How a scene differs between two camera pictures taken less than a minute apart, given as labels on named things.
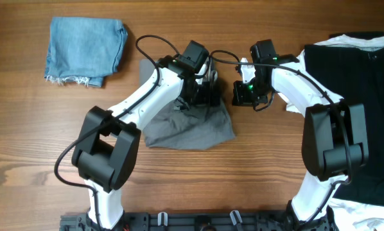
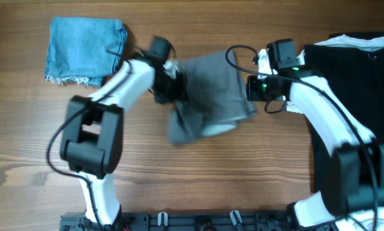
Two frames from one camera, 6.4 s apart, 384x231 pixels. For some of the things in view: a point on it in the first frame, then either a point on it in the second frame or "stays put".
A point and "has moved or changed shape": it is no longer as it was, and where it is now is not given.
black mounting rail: x=204 y=221 stays put
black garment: x=368 y=76 stays put
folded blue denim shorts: x=84 y=50 stays put
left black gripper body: x=202 y=94 -> x=177 y=92
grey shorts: x=187 y=126 has moved or changed shape
